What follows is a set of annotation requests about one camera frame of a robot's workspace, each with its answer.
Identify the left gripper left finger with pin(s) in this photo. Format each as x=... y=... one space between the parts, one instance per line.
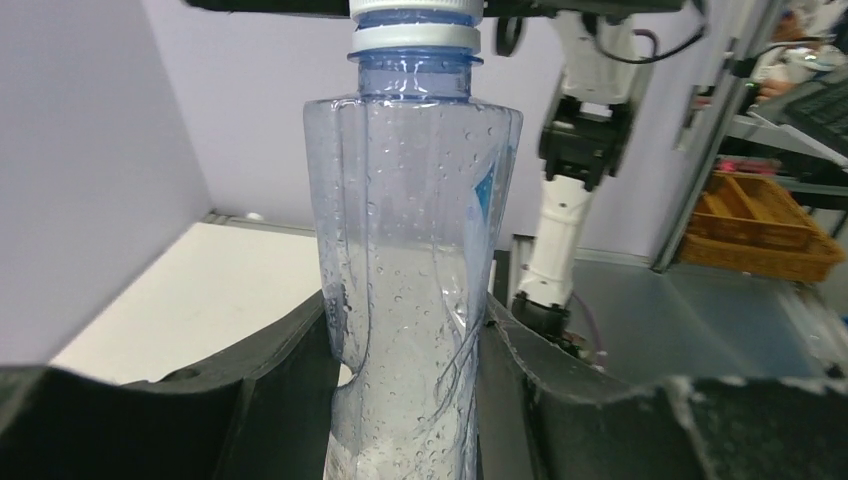
x=259 y=409

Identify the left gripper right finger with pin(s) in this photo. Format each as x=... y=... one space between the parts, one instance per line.
x=543 y=414

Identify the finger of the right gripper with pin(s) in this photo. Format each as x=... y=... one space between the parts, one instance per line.
x=550 y=8
x=310 y=8

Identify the white Ganten bottle cap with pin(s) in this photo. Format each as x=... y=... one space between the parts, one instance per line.
x=428 y=24

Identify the small clear water bottle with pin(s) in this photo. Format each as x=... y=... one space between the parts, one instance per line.
x=408 y=177

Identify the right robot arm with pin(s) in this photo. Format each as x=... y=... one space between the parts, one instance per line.
x=587 y=127

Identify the wicker basket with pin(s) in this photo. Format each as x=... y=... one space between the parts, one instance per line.
x=751 y=224

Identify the black keyboard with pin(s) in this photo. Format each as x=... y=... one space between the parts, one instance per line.
x=822 y=114

